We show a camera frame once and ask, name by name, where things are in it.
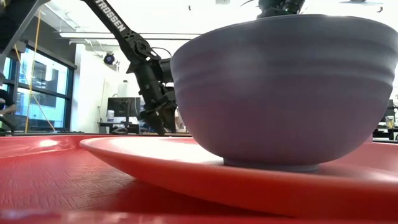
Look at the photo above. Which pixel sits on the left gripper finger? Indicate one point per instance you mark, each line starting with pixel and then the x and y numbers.
pixel 157 123
pixel 171 119

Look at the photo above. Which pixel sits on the pink plastic plate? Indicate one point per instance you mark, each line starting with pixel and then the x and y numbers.
pixel 217 193

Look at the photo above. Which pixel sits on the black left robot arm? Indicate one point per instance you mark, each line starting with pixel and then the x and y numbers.
pixel 112 21

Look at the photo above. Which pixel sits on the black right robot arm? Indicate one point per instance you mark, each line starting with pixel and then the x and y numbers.
pixel 280 7

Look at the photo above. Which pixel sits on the red plastic tray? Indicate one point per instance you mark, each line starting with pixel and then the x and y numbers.
pixel 46 186

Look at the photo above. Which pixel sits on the person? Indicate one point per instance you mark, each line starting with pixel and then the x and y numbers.
pixel 6 98
pixel 180 123

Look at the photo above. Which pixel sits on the dark office desk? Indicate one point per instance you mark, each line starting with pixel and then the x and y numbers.
pixel 124 127

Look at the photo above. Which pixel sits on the black computer monitor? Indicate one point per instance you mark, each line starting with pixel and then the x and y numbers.
pixel 122 106

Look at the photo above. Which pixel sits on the white canister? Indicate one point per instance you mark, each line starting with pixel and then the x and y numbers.
pixel 110 116

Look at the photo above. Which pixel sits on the long strip light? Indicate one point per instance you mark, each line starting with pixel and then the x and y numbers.
pixel 87 35

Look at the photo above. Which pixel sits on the dark cluttered workbench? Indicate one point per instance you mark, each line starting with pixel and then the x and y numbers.
pixel 385 133

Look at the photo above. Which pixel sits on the yellowish cup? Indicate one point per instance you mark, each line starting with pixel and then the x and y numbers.
pixel 389 122

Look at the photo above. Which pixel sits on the round dark dome camera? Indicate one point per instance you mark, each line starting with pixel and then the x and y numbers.
pixel 109 59

